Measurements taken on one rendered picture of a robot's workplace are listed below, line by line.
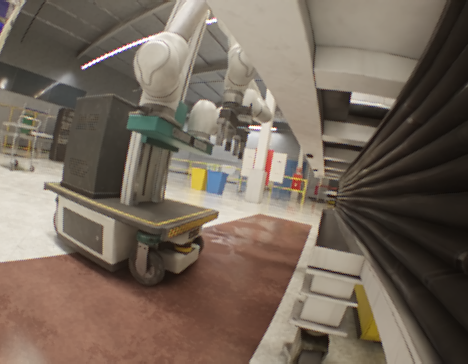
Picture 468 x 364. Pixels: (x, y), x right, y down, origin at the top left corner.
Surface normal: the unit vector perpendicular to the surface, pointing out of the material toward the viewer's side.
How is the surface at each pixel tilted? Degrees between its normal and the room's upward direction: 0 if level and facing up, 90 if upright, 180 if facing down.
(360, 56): 90
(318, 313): 90
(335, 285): 90
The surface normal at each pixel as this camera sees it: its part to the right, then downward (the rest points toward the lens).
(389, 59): -0.41, -0.07
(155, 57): 0.14, 0.14
